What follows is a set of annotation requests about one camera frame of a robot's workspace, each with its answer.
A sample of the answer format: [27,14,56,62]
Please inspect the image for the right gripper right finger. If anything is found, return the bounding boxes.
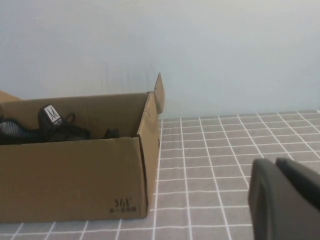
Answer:
[275,157,320,192]

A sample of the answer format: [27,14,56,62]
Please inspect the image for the grey white-checked tablecloth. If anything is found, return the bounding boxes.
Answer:
[0,109,320,240]

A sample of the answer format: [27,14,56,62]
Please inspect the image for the black knit sneaker, tied laces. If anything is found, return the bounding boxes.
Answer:
[0,103,92,145]

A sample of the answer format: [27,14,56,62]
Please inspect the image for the brown cardboard shoe box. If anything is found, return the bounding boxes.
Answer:
[0,72,166,225]

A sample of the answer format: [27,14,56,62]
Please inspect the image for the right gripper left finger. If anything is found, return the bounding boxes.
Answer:
[247,158,320,240]

